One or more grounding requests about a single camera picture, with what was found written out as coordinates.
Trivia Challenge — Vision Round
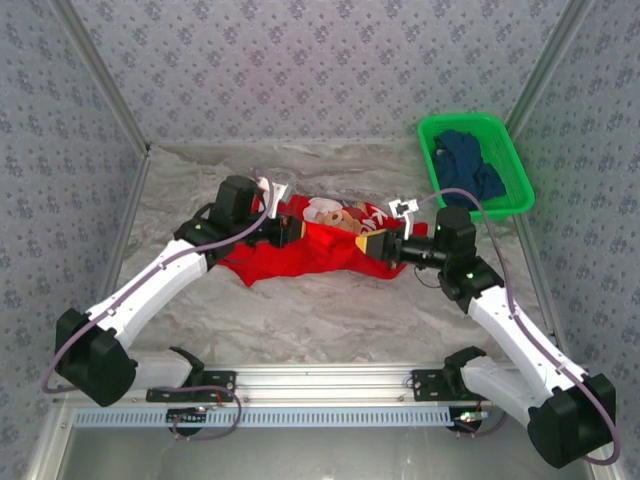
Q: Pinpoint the red t-shirt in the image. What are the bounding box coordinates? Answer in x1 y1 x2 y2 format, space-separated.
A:
218 193 430 289

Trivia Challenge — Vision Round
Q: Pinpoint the green plastic basket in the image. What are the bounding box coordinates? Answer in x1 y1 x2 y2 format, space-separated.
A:
417 113 536 225

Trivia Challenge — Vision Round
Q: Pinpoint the dark blue garment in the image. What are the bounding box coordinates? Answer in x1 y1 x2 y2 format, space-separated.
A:
431 128 508 212

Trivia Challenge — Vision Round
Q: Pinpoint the small black circuit board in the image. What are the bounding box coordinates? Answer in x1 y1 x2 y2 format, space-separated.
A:
449 407 489 435
166 407 207 435

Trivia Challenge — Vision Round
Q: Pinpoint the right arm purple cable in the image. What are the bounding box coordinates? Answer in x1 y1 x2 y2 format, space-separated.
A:
415 187 621 467

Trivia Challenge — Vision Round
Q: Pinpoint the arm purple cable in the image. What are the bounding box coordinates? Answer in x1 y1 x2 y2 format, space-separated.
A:
41 177 276 442
415 187 621 467

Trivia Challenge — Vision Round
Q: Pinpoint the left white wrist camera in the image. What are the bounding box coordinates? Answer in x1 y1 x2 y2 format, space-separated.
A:
252 175 291 220

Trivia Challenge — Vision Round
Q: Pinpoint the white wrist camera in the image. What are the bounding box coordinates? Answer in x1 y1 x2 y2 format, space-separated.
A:
388 198 420 242
252 175 291 220

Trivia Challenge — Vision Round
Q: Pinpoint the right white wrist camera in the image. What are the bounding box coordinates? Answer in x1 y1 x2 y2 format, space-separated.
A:
388 198 420 242

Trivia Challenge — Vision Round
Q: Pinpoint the aluminium table side rail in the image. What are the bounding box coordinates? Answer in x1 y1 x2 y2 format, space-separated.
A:
77 147 151 366

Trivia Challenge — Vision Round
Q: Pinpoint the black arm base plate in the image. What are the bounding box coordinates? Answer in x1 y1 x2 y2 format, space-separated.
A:
145 369 237 404
410 368 504 403

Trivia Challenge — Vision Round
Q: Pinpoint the slanted aluminium frame post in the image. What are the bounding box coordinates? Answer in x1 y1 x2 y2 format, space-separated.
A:
493 0 595 151
52 0 152 151

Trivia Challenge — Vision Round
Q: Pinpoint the wide aluminium mounting rail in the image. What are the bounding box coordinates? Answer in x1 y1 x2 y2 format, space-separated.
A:
124 363 531 405

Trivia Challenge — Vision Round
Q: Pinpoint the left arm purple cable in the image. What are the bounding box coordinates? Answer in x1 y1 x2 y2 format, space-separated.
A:
41 177 276 442

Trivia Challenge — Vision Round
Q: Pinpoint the white slotted cable duct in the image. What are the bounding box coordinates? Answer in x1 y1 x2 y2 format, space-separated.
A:
74 407 456 429

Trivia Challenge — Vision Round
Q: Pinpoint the aluminium frame leg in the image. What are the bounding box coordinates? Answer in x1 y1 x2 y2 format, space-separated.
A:
574 462 621 480
24 404 76 480

